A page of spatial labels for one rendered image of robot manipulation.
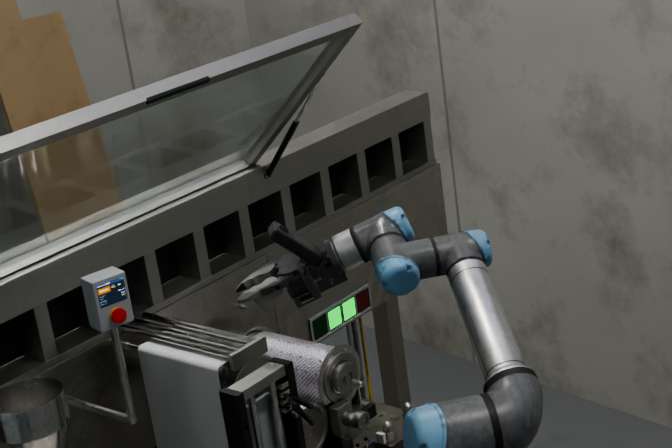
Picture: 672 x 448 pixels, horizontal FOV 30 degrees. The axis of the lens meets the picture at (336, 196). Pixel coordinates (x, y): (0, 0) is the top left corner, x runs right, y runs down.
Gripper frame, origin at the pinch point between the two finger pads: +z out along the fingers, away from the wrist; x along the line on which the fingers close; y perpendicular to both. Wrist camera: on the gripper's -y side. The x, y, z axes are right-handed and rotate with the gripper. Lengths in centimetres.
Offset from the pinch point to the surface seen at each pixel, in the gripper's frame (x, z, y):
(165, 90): 0.9, -6.6, -43.1
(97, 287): -13.8, 19.5, -20.3
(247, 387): -14.4, 5.6, 11.8
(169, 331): 16.2, 21.0, 9.8
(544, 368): 216, -51, 207
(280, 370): -8.4, -0.3, 15.2
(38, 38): 281, 75, 3
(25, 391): -13.1, 42.2, -7.3
